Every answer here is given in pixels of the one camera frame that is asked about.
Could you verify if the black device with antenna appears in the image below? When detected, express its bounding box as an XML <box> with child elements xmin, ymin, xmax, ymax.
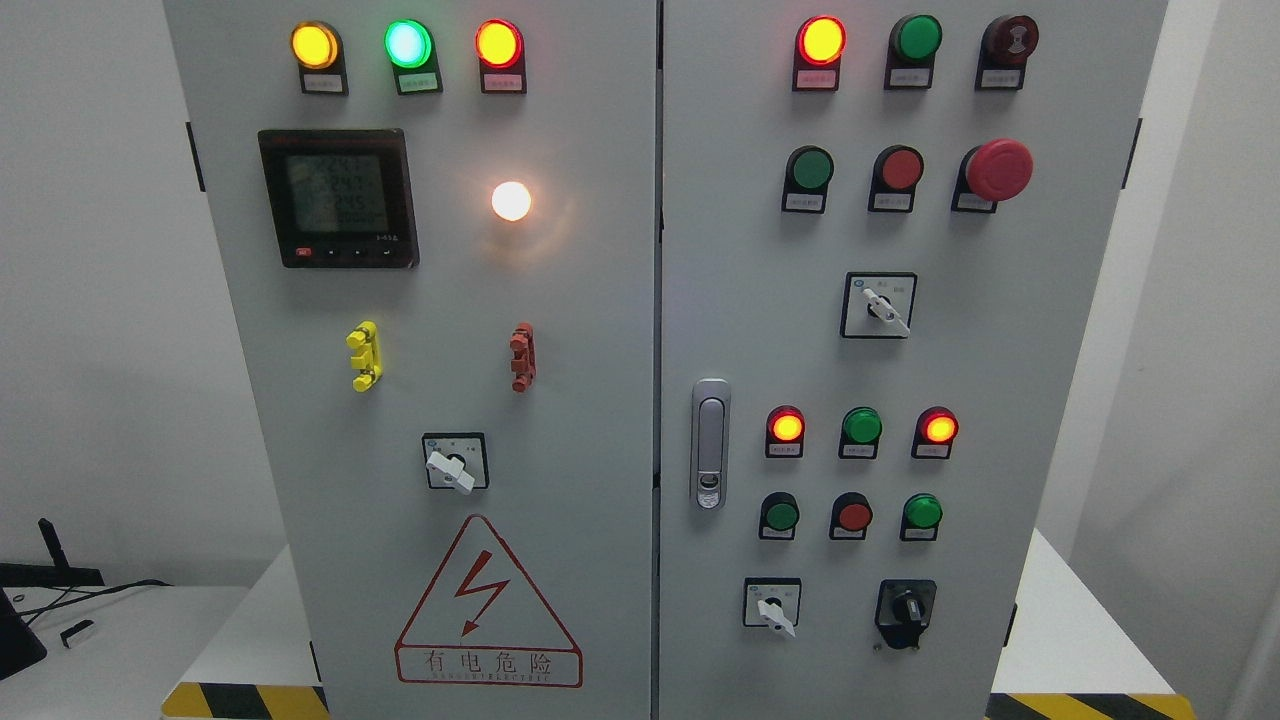
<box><xmin>0</xmin><ymin>518</ymin><xmax>105</xmax><ymax>588</ymax></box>

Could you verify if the red push button upper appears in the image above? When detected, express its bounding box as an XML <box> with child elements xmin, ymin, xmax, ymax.
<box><xmin>867</xmin><ymin>145</ymin><xmax>925</xmax><ymax>213</ymax></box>

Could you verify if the green indicator lamp top right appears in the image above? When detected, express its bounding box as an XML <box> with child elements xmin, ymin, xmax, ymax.
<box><xmin>884</xmin><ymin>14</ymin><xmax>943</xmax><ymax>91</ymax></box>

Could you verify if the silver door latch handle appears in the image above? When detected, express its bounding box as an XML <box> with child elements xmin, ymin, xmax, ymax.
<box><xmin>690</xmin><ymin>378</ymin><xmax>731</xmax><ymax>510</ymax></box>

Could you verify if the yellow terminal connector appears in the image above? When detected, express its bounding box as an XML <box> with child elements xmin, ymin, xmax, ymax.
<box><xmin>346</xmin><ymin>320</ymin><xmax>383</xmax><ymax>393</ymax></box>

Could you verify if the green push button lower left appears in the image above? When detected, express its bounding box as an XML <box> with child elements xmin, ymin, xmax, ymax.
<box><xmin>758</xmin><ymin>491</ymin><xmax>800</xmax><ymax>541</ymax></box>

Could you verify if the green push button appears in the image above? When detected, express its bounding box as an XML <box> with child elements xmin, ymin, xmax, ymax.
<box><xmin>899</xmin><ymin>493</ymin><xmax>945</xmax><ymax>542</ymax></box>
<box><xmin>758</xmin><ymin>491</ymin><xmax>800</xmax><ymax>541</ymax></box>
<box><xmin>781</xmin><ymin>145</ymin><xmax>835</xmax><ymax>214</ymax></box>

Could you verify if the white selector switch left door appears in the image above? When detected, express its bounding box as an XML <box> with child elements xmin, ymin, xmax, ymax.
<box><xmin>421</xmin><ymin>432</ymin><xmax>490</xmax><ymax>495</ymax></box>

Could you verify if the white selector switch lower right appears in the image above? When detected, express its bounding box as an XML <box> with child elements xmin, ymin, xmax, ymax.
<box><xmin>742</xmin><ymin>577</ymin><xmax>803</xmax><ymax>638</ymax></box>

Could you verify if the white selector switch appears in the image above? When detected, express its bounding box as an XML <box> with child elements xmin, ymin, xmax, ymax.
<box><xmin>840</xmin><ymin>272</ymin><xmax>918</xmax><ymax>340</ymax></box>
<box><xmin>742</xmin><ymin>577</ymin><xmax>803</xmax><ymax>638</ymax></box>

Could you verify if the small black white adapter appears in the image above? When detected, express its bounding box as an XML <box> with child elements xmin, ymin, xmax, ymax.
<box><xmin>58</xmin><ymin>619</ymin><xmax>97</xmax><ymax>650</ymax></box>

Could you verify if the green push button lower right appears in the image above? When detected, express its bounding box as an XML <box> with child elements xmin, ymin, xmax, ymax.
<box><xmin>899</xmin><ymin>493</ymin><xmax>945</xmax><ymax>542</ymax></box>

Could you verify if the red electric hazard warning sticker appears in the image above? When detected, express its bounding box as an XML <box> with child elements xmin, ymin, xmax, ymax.
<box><xmin>396</xmin><ymin>514</ymin><xmax>582</xmax><ymax>688</ymax></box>

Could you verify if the green indicator lamp middle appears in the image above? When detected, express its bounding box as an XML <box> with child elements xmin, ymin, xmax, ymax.
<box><xmin>838</xmin><ymin>406</ymin><xmax>883</xmax><ymax>459</ymax></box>

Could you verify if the red indicator lamp door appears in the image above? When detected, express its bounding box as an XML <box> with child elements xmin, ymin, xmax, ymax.
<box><xmin>792</xmin><ymin>15</ymin><xmax>847</xmax><ymax>92</ymax></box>
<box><xmin>475</xmin><ymin>18</ymin><xmax>527</xmax><ymax>94</ymax></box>

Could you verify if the white selector switch upper right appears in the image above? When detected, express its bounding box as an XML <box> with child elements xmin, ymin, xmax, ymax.
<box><xmin>840</xmin><ymin>272</ymin><xmax>918</xmax><ymax>340</ymax></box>

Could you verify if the dark red buzzer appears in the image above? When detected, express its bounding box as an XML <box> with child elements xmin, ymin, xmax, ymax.
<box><xmin>974</xmin><ymin>14</ymin><xmax>1039</xmax><ymax>92</ymax></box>

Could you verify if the red indicator lamp left door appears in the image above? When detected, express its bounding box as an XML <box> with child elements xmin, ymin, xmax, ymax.
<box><xmin>475</xmin><ymin>18</ymin><xmax>527</xmax><ymax>94</ymax></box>

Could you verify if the red emergency stop mushroom button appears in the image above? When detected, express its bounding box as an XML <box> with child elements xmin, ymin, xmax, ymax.
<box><xmin>951</xmin><ymin>138</ymin><xmax>1036</xmax><ymax>214</ymax></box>

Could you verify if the red push button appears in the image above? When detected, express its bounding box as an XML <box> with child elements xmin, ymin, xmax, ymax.
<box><xmin>828</xmin><ymin>492</ymin><xmax>874</xmax><ymax>541</ymax></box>
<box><xmin>867</xmin><ymin>145</ymin><xmax>925</xmax><ymax>213</ymax></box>

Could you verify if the red terminal connector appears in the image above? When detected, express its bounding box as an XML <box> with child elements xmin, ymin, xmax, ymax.
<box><xmin>508</xmin><ymin>322</ymin><xmax>538</xmax><ymax>393</ymax></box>

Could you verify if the green push button upper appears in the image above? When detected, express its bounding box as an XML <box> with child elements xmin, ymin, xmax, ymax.
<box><xmin>781</xmin><ymin>145</ymin><xmax>835</xmax><ymax>214</ymax></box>

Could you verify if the yellow indicator lamp top left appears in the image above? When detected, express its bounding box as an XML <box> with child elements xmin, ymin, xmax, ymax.
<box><xmin>291</xmin><ymin>20</ymin><xmax>349</xmax><ymax>96</ymax></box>

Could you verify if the red indicator lamp middle right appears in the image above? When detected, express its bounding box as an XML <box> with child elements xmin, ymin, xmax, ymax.
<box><xmin>911</xmin><ymin>406</ymin><xmax>959</xmax><ymax>460</ymax></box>

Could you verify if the red push button lower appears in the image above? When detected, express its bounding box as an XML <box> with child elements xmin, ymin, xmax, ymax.
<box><xmin>828</xmin><ymin>492</ymin><xmax>874</xmax><ymax>541</ymax></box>

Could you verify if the black cable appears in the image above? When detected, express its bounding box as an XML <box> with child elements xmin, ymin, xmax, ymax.
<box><xmin>14</xmin><ymin>578</ymin><xmax>173</xmax><ymax>629</ymax></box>

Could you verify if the white stand with hazard stripes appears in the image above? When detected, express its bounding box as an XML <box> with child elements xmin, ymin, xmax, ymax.
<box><xmin>160</xmin><ymin>534</ymin><xmax>1196</xmax><ymax>719</ymax></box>

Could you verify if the red indicator lamp right door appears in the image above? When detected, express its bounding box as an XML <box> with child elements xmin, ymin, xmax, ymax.
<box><xmin>792</xmin><ymin>15</ymin><xmax>847</xmax><ymax>92</ymax></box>

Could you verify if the black rotary knob switch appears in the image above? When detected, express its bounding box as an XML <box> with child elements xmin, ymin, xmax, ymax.
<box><xmin>876</xmin><ymin>579</ymin><xmax>937</xmax><ymax>650</ymax></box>

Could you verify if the black digital power meter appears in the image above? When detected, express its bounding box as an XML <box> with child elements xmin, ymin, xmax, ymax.
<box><xmin>259</xmin><ymin>128</ymin><xmax>419</xmax><ymax>269</ymax></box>

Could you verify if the grey electrical control cabinet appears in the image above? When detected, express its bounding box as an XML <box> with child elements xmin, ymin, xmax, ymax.
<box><xmin>164</xmin><ymin>1</ymin><xmax>1166</xmax><ymax>719</ymax></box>

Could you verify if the red indicator lamp middle left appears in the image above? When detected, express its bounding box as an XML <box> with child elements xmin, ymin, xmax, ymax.
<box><xmin>765</xmin><ymin>405</ymin><xmax>806</xmax><ymax>457</ymax></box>

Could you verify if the white glowing indicator lamp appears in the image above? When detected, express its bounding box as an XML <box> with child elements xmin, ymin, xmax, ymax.
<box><xmin>490</xmin><ymin>179</ymin><xmax>532</xmax><ymax>222</ymax></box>

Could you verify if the red indicator lamp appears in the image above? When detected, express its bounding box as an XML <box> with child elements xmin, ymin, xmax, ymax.
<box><xmin>765</xmin><ymin>405</ymin><xmax>806</xmax><ymax>457</ymax></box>
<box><xmin>911</xmin><ymin>406</ymin><xmax>959</xmax><ymax>460</ymax></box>

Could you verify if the green lit indicator lamp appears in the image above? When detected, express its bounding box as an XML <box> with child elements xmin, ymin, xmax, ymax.
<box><xmin>383</xmin><ymin>18</ymin><xmax>443</xmax><ymax>95</ymax></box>

